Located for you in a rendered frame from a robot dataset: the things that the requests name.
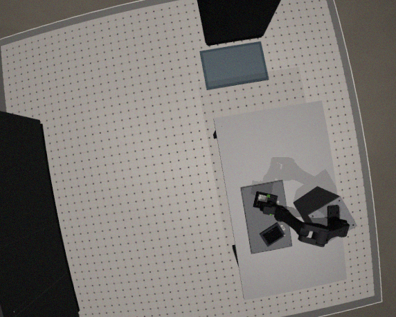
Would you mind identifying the white well plate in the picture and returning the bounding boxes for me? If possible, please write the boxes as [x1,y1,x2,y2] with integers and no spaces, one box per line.
[258,194,268,202]

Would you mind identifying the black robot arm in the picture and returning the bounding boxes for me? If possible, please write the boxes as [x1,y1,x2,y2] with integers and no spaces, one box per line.
[256,200,350,247]

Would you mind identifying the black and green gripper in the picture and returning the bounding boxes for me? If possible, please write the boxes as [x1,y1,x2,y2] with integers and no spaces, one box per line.
[263,194,277,215]

